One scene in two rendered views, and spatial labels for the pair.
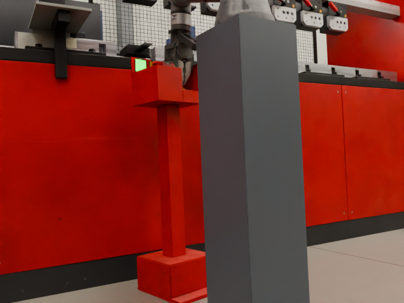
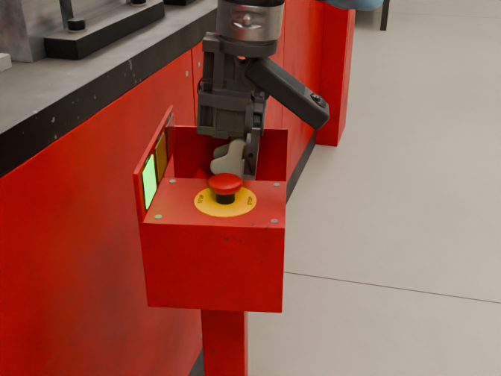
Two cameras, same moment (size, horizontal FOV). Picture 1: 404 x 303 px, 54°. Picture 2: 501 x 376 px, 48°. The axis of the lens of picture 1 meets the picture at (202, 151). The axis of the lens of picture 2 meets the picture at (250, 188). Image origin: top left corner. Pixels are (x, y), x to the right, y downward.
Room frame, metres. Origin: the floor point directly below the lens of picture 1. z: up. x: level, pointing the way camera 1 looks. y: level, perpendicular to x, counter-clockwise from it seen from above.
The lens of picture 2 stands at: (0.98, 0.51, 1.11)
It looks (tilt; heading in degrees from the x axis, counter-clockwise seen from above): 29 degrees down; 316
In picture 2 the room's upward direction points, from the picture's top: straight up
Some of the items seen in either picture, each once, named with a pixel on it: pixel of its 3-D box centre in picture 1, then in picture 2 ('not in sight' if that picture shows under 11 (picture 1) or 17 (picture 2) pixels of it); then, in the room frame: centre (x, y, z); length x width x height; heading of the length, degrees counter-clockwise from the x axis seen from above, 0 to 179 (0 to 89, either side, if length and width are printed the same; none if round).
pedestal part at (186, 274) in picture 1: (180, 273); not in sight; (1.42, 0.10, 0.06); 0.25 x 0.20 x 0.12; 42
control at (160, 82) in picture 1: (166, 80); (221, 201); (1.44, 0.12, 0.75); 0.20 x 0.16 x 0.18; 132
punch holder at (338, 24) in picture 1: (333, 18); not in sight; (2.33, -0.81, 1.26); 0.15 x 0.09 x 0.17; 119
